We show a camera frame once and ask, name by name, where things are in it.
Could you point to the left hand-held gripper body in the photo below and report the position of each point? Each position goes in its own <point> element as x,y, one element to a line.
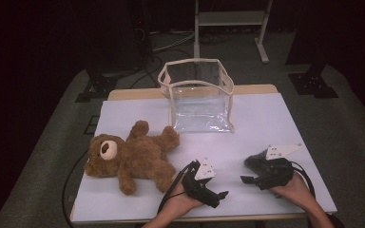
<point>199,191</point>

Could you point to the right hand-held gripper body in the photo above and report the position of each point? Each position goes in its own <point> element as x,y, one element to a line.
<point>275,174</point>

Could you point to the brown teddy bear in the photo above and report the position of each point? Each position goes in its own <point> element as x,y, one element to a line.
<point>139,158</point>

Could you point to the clear plastic bag beige trim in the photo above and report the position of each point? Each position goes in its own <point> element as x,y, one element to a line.
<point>199,114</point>

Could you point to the person's left hand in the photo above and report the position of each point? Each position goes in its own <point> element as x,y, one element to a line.
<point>180,201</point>

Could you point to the person's right hand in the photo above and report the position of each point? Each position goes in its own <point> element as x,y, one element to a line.
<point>297,193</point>

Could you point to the white table sheet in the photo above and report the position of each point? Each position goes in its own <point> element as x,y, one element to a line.
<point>250,120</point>

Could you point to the black stand base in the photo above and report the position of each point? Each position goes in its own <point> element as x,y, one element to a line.
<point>312,84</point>
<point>99,85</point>

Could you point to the black floor plate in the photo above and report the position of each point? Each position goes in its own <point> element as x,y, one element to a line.
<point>92,125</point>

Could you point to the white metal stand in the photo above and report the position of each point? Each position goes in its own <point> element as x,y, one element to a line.
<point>231,18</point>

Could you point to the dark equipment tower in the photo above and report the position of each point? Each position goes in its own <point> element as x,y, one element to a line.
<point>142,31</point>

